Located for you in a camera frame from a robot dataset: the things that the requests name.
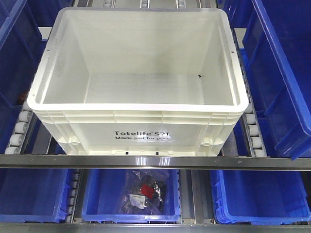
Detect white plastic Totelife bin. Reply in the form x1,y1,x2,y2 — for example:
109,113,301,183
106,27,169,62
27,7,249,156

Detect blue bin lower middle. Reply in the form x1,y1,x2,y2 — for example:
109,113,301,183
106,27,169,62
82,169,180,223

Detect blue bin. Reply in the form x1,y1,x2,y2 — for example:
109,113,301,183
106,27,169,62
82,169,180,223
243,0,311,159
0,168,74,223
0,0,42,153
210,170,311,225

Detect blue bin lower right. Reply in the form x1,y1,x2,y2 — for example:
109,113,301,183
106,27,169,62
210,170,311,225

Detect blue bin upper right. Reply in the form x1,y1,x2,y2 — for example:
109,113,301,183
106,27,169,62
243,0,311,159

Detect blue bin lower left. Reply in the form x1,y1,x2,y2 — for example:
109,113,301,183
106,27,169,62
0,168,74,223

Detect blue bin upper left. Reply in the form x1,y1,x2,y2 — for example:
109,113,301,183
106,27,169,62
0,0,42,153

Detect clear bag of parts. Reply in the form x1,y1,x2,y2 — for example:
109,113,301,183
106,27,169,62
117,169,170,215

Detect right white roller track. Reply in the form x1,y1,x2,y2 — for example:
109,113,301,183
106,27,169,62
237,48,268,157

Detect white roller track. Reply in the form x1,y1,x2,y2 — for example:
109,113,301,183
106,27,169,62
4,101,33,155
237,48,268,157

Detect left white roller track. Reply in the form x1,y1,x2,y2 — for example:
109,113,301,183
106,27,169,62
4,101,33,155

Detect steel shelf front rail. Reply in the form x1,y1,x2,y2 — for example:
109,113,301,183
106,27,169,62
0,154,311,171

